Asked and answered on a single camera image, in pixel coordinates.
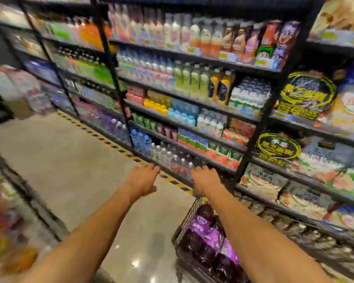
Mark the person's right hand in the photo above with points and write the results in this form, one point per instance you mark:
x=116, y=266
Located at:
x=206, y=181

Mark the person's left hand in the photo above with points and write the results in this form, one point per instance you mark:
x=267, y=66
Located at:
x=141, y=181

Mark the person's right forearm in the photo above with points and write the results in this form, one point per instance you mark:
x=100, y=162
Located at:
x=259, y=244

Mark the person's left forearm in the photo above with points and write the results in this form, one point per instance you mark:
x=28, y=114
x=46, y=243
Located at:
x=82, y=241

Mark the pack of clear water bottles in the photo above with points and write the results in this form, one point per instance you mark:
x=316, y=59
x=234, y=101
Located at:
x=171, y=160

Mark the row of yellow juice bottles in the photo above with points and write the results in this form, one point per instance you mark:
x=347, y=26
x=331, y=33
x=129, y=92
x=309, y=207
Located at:
x=221, y=88

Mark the row of pale green bottles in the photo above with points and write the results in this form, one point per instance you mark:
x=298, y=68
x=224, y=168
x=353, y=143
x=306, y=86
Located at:
x=191, y=81

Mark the row of mixed juice bottles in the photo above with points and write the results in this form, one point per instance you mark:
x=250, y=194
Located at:
x=6, y=226

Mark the row of milk tea bottles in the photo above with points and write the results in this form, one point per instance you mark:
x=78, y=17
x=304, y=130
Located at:
x=194, y=35

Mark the row of red juice cartons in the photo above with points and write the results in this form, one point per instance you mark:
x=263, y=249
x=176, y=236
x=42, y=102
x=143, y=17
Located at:
x=212, y=148

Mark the row of blue water jugs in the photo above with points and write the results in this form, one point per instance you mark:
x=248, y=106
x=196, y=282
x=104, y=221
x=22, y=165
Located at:
x=140, y=141

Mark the white printed food bag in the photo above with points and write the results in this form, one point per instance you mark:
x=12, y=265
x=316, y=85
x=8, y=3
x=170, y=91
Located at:
x=262, y=181
x=305, y=200

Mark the black metal store shelf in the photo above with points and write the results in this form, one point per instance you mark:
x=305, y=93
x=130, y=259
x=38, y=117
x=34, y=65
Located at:
x=261, y=126

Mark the row of pale capped jars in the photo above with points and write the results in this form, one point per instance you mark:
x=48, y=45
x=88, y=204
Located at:
x=283, y=221

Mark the dark metal display table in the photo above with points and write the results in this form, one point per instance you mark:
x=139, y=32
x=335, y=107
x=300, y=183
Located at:
x=32, y=203

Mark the blue white food bag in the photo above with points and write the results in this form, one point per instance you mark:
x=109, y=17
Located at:
x=346, y=218

